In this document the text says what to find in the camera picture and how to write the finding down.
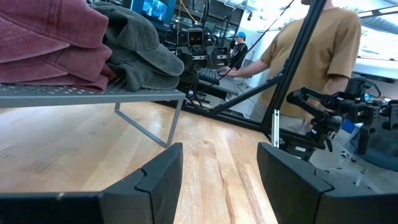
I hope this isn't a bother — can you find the black keyboard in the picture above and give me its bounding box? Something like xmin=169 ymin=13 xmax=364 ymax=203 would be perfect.
xmin=198 ymin=67 xmax=226 ymax=86

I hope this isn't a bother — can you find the black aluminium table frame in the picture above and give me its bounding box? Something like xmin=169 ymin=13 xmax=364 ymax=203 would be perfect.
xmin=183 ymin=0 xmax=329 ymax=133

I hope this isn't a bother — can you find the black box with two lenses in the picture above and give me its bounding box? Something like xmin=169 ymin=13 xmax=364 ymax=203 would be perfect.
xmin=185 ymin=27 xmax=205 ymax=48

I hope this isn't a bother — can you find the laptop with blue screen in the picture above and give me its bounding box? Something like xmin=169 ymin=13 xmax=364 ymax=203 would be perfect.
xmin=132 ymin=0 xmax=170 ymax=25

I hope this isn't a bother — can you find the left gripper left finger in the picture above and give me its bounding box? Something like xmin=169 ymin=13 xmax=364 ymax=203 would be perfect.
xmin=0 ymin=142 xmax=185 ymax=224

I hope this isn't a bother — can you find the yellow hanging cable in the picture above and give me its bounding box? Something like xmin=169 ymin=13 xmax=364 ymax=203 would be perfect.
xmin=178 ymin=0 xmax=200 ymax=25

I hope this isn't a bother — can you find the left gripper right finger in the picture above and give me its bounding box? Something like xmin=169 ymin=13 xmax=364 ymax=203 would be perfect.
xmin=256 ymin=141 xmax=398 ymax=224

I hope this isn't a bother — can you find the maroon baseball cap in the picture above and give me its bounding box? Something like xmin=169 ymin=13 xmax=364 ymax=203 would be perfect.
xmin=0 ymin=63 xmax=118 ymax=93
xmin=0 ymin=0 xmax=110 ymax=65
xmin=0 ymin=43 xmax=113 ymax=84

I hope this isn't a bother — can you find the person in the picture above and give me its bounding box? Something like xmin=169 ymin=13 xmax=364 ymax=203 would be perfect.
xmin=217 ymin=0 xmax=364 ymax=138
xmin=228 ymin=30 xmax=249 ymax=72

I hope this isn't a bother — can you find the grey desk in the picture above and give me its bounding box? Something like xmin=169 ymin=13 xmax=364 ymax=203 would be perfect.
xmin=197 ymin=76 xmax=241 ymax=101

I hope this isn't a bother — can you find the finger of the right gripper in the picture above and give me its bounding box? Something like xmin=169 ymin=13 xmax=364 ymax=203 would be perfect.
xmin=307 ymin=118 xmax=335 ymax=152
xmin=286 ymin=88 xmax=335 ymax=108

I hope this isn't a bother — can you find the silver metal bracket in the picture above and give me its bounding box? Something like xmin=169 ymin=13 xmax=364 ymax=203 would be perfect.
xmin=271 ymin=108 xmax=281 ymax=149

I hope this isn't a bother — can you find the black box with white labels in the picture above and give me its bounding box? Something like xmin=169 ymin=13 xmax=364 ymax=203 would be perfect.
xmin=176 ymin=45 xmax=230 ymax=72

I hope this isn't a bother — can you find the grey perforated metal shelf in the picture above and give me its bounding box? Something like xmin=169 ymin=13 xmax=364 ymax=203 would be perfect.
xmin=0 ymin=76 xmax=187 ymax=149

